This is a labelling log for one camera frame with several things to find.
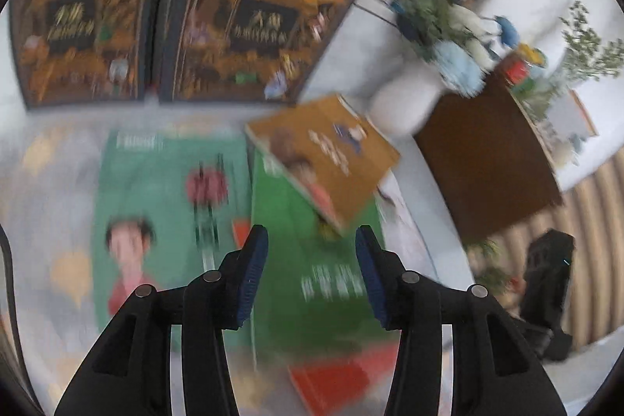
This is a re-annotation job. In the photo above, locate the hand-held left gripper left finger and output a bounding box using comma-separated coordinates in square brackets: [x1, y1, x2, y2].
[53, 225, 270, 416]

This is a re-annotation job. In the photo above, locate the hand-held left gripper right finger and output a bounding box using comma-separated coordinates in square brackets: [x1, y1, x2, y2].
[354, 225, 569, 416]

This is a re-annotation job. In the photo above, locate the vivid green book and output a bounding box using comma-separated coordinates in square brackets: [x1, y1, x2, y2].
[251, 148, 405, 356]

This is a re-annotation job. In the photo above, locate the red book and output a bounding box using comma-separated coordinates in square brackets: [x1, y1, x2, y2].
[287, 340, 405, 416]

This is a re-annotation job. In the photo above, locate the orange brown illustrated book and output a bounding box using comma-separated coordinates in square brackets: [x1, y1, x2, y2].
[244, 93, 403, 235]

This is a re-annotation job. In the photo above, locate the green leafy sprig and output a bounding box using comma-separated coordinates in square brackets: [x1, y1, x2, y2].
[468, 241, 518, 300]
[558, 2, 624, 83]

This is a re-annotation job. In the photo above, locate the teal green book with boy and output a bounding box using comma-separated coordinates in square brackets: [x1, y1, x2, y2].
[92, 131, 254, 353]

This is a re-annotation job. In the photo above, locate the brown wooden cabinet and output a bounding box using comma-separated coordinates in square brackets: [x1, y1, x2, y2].
[414, 70, 566, 246]

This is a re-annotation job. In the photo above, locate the white ceramic vase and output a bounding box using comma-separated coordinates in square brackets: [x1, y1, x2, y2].
[368, 65, 449, 139]

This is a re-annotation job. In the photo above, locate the small red and yellow box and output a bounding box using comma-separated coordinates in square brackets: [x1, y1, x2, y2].
[504, 46, 547, 88]

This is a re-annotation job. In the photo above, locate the dark ornate gold hardcover book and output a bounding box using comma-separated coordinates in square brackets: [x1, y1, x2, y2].
[10, 0, 171, 110]
[156, 0, 376, 107]

